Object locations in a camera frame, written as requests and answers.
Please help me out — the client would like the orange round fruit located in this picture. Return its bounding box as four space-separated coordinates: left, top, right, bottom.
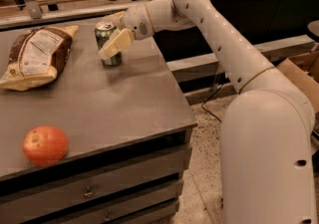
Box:
22 125 69 167

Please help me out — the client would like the grey drawer cabinet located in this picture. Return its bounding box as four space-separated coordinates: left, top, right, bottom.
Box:
0 19 196 224

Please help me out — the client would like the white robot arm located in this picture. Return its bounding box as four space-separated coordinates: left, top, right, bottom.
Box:
99 0 318 224

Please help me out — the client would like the black power cable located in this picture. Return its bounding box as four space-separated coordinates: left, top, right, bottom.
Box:
200 82 225 123

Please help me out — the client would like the brown and white snack bag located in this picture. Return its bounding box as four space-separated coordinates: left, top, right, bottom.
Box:
0 26 79 92

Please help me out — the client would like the green soda can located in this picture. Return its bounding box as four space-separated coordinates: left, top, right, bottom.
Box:
95 22 122 66

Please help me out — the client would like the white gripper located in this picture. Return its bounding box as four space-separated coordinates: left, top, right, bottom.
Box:
99 5 155 60

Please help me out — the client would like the cardboard box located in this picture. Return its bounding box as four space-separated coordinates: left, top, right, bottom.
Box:
277 51 319 114

